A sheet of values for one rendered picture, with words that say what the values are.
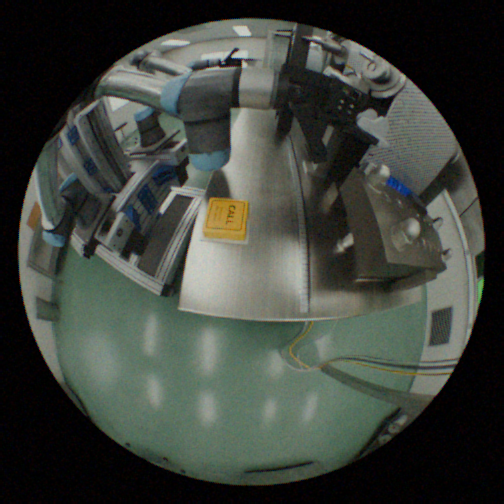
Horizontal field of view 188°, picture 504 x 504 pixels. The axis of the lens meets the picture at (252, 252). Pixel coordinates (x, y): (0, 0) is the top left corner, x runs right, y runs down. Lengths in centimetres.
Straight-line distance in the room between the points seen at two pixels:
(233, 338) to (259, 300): 93
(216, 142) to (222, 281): 21
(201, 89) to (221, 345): 122
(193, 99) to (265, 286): 29
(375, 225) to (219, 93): 25
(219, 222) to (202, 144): 13
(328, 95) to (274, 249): 26
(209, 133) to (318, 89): 17
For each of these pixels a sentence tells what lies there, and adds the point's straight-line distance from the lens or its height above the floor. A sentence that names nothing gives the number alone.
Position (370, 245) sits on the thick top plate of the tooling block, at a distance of 22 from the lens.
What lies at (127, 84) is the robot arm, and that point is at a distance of 39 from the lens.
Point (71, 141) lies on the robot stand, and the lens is 85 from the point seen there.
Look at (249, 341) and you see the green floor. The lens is 116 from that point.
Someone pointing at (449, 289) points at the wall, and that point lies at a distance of 290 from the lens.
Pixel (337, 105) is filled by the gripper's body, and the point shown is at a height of 112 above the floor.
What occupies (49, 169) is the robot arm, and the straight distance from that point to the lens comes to 44.
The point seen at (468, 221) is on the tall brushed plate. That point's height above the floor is 117.
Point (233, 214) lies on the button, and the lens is 26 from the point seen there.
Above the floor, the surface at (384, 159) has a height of 106.
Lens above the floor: 114
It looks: 68 degrees down
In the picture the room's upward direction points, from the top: 11 degrees clockwise
